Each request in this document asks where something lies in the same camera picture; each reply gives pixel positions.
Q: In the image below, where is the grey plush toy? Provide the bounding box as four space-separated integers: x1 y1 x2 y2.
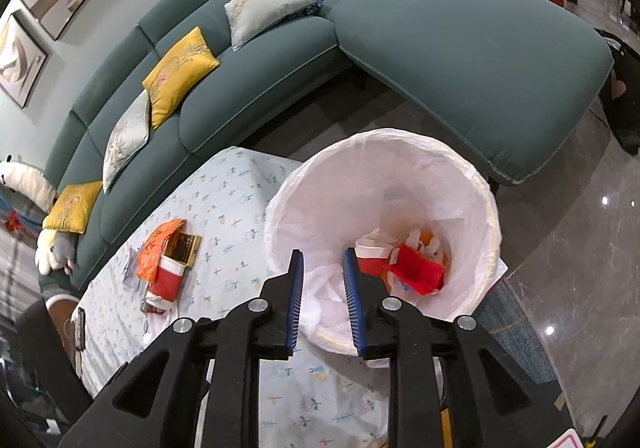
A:
47 233 78 273

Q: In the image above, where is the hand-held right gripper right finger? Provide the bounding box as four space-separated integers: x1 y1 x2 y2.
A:
341 248 576 448

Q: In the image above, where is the blue rug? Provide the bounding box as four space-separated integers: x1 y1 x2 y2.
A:
472 280 551 384

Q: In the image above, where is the trash bin with white liner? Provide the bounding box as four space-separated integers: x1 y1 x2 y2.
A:
264 128 508 369

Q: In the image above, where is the gold cigarette box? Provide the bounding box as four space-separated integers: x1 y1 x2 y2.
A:
164 234 203 269

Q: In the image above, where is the blue curtain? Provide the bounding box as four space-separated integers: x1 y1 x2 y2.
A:
0 185 46 239

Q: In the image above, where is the blue patterned cushion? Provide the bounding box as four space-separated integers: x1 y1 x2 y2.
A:
287 0 326 21

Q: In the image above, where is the grey embroidered cushion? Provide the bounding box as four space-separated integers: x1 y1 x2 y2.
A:
224 0 326 52
102 90 152 195

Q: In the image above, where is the yellow embroidered cushion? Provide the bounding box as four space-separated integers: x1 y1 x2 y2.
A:
42 180 103 235
142 26 221 131

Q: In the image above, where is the white plush toy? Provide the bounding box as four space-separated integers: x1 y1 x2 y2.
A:
0 155 56 211

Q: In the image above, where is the small orange wrapper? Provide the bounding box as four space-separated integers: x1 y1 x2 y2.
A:
135 220 187 283

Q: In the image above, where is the framed beige swirl wall picture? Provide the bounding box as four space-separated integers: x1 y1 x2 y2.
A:
0 12 48 109

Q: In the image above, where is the round wooden stool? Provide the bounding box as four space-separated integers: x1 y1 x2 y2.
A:
46 294 81 344

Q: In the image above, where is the white tissue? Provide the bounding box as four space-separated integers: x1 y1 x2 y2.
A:
142 313 178 346
400 225 453 279

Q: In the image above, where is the red paper cup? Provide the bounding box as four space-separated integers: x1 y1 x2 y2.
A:
355 228 398 275
148 255 186 301

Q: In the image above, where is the black bag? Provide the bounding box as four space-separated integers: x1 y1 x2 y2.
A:
595 28 640 153

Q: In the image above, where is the light blue floral tablecloth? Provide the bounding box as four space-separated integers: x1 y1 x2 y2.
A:
75 146 401 448

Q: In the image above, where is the small red and white pack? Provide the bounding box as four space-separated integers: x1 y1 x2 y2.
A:
140 297 173 316

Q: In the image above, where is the teal sectional sofa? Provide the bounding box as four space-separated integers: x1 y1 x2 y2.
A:
37 0 615 291

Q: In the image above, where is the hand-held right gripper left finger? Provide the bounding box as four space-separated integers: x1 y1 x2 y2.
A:
57 249 306 448

